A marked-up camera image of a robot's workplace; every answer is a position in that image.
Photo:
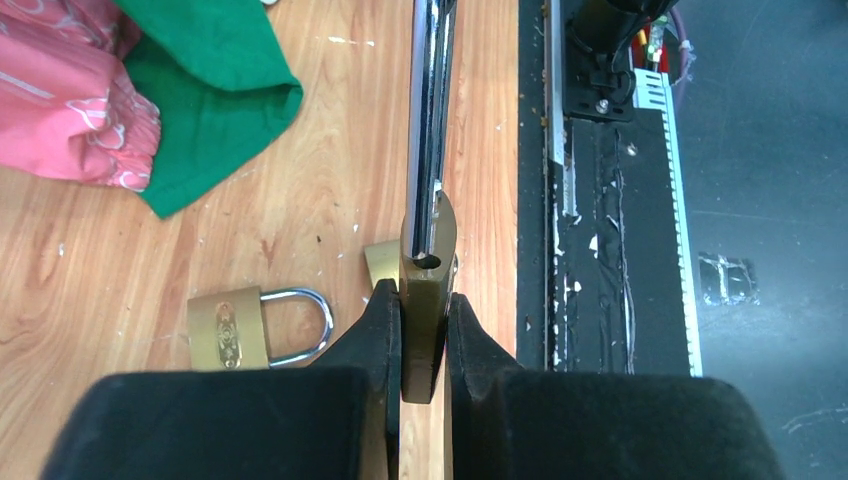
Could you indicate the small brass padlock with key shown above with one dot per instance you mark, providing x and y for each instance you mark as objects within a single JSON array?
[{"x": 429, "y": 231}]

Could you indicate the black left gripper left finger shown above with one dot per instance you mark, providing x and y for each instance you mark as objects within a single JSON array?
[{"x": 336, "y": 418}]

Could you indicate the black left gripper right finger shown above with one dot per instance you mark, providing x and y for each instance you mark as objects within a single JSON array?
[{"x": 504, "y": 421}]

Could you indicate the green t-shirt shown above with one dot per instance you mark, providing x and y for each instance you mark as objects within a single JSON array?
[{"x": 218, "y": 76}]

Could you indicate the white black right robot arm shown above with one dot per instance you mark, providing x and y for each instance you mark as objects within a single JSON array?
[{"x": 599, "y": 84}]

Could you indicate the pink printed shirt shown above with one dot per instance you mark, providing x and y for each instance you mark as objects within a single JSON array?
[{"x": 69, "y": 110}]

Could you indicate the large brass padlock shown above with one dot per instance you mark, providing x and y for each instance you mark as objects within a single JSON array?
[{"x": 383, "y": 262}]

